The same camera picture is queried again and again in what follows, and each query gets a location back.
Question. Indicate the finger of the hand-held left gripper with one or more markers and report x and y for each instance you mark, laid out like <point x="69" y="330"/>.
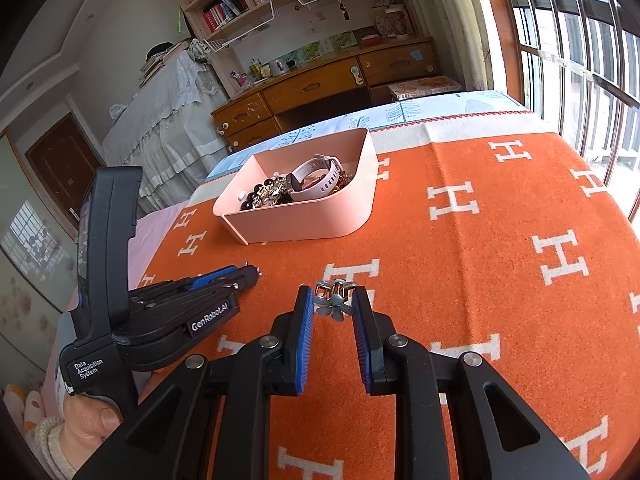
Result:
<point x="212" y="277"/>
<point x="247" y="277"/>

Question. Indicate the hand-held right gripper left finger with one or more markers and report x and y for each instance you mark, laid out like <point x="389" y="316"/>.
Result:
<point x="304" y="340"/>

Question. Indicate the pink plastic box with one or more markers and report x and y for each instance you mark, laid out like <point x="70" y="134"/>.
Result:
<point x="310" y="220"/>

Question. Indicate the green wall pictures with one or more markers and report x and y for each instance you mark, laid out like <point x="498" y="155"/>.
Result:
<point x="320" y="47"/>

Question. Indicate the red tissue box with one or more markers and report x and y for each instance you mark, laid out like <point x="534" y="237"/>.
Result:
<point x="371" y="39"/>

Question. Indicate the person's left hand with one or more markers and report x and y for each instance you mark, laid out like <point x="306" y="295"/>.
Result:
<point x="90" y="425"/>

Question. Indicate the orange patterned blanket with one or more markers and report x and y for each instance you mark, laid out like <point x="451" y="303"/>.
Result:
<point x="475" y="285"/>

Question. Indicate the pile of jewelry beads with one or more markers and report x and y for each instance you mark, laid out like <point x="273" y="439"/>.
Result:
<point x="275" y="191"/>

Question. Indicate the metal flower keyring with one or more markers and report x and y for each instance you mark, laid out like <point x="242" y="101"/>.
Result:
<point x="334" y="305"/>

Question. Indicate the brown wooden door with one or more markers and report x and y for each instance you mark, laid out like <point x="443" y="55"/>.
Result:
<point x="65" y="165"/>

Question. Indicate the frosted glass wardrobe door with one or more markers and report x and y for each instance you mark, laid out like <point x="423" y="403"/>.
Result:
<point x="30" y="260"/>

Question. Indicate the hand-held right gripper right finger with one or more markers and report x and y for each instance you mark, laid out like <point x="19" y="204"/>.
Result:
<point x="362" y="340"/>

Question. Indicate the person's left forearm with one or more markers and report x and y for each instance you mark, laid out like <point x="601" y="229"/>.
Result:
<point x="50" y="447"/>

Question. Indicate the wooden desk with drawers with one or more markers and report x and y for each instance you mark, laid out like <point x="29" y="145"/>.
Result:
<point x="310" y="85"/>

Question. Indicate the white drawer child lock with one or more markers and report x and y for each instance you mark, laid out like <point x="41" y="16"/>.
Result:
<point x="357" y="75"/>

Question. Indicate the stack of books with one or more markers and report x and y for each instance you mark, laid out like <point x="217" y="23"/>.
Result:
<point x="425" y="86"/>

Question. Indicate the white lace cover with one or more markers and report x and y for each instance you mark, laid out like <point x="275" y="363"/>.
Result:
<point x="165" y="110"/>

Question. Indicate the beige curtain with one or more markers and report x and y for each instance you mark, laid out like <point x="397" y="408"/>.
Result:
<point x="450" y="20"/>

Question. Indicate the floral storage box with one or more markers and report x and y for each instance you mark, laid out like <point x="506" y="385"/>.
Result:
<point x="394" y="22"/>

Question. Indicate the pink plush toy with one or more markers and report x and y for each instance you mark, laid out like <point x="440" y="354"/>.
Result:
<point x="22" y="407"/>

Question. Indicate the blue tree-print cloth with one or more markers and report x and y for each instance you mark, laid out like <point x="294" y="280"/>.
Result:
<point x="400" y="110"/>

